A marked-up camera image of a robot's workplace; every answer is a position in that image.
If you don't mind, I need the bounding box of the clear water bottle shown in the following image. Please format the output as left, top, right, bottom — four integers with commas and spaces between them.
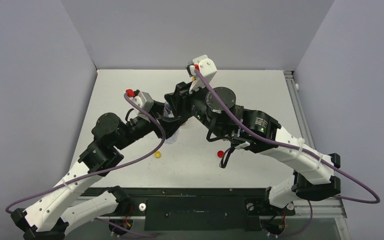
163, 101, 180, 145

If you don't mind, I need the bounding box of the yellow bottle cap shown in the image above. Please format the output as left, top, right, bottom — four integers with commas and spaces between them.
154, 151, 162, 159

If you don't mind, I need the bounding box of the red bottle cap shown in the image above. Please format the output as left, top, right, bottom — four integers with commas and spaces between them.
217, 150, 224, 158

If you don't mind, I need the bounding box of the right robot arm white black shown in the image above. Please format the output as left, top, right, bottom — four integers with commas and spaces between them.
164, 82, 341, 214

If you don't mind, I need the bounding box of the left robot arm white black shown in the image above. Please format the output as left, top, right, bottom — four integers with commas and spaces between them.
10, 103, 182, 240

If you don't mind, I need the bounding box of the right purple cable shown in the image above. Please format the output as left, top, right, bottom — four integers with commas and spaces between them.
193, 67, 381, 205

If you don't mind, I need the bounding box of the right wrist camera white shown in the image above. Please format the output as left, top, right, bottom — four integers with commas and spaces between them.
185, 54, 218, 94

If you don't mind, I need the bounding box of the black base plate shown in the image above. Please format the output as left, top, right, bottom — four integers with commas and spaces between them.
107, 188, 296, 231

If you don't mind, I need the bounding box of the aluminium frame rail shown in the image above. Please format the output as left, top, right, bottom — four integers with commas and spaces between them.
283, 70, 316, 149

